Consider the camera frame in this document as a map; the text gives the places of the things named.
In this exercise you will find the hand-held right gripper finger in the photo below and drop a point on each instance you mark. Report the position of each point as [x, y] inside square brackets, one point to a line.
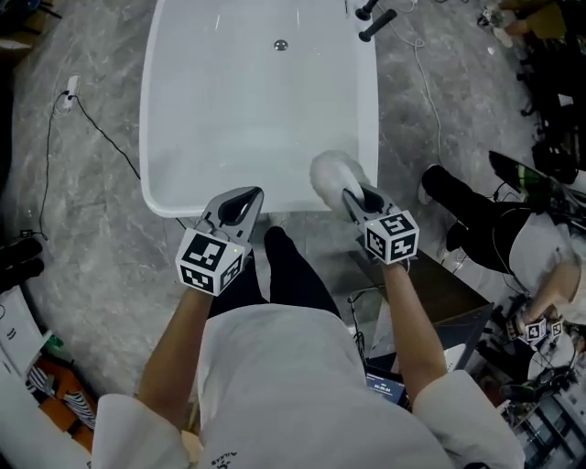
[356, 208]
[388, 203]

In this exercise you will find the black white striped cloth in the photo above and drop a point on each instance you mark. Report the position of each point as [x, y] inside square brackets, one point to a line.
[80, 407]

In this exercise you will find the black phone lit screen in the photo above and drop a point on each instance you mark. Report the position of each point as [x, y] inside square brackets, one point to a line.
[384, 387]

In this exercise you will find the white cardboard box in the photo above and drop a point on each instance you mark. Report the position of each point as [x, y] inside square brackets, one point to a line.
[18, 330]

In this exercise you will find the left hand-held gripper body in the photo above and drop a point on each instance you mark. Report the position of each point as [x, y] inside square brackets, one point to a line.
[210, 261]

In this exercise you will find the white bathtub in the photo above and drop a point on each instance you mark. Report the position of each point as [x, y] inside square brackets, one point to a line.
[256, 119]

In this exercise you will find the small green object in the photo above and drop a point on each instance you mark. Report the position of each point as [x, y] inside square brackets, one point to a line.
[55, 347]

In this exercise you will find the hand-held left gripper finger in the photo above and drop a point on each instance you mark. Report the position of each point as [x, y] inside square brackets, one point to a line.
[213, 203]
[252, 215]

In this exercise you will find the person's left forearm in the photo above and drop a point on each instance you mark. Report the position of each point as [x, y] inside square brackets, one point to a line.
[174, 348]

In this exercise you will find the large white board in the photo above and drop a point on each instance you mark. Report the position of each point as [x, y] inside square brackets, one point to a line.
[27, 435]

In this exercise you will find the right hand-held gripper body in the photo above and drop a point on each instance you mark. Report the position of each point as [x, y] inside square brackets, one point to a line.
[393, 238]

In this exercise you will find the orange bag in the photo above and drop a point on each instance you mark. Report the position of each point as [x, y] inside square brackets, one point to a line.
[55, 410]

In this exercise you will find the person's white shirt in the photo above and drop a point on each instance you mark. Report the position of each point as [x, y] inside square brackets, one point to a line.
[284, 389]

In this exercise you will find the black faucet knob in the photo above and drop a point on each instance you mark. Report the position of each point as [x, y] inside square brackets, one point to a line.
[367, 9]

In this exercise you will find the person's right forearm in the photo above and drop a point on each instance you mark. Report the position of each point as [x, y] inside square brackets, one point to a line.
[412, 330]

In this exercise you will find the dark brown wooden box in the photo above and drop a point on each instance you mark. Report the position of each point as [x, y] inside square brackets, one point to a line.
[444, 284]

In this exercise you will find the person's black trousers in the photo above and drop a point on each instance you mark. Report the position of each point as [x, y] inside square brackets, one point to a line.
[293, 275]

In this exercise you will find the black wheeled chair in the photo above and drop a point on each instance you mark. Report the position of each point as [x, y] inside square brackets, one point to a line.
[565, 146]

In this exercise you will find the white power strip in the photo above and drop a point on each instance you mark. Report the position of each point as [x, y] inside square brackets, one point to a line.
[72, 91]

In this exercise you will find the black bag green stripe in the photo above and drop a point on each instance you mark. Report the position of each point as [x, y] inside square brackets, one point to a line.
[503, 167]

